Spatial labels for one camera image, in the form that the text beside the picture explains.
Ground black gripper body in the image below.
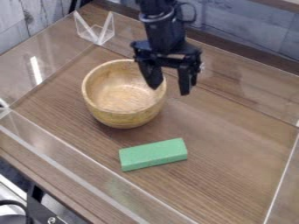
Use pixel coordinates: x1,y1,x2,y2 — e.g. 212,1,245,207
129,11,203,68

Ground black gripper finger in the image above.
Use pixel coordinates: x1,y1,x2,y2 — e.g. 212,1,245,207
177,65,201,95
137,60,164,89

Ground wooden bowl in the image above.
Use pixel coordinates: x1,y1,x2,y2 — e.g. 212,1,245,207
80,59,167,129

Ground green rectangular block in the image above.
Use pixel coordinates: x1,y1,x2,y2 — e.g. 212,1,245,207
119,138,188,172

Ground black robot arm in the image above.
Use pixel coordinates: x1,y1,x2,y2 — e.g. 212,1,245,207
131,0,201,95

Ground clear acrylic corner bracket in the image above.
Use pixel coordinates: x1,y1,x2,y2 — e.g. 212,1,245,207
73,10,115,46

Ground black table leg bracket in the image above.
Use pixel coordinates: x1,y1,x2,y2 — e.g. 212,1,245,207
27,185,67,224

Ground black cable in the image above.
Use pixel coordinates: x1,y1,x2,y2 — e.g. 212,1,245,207
0,199,29,211

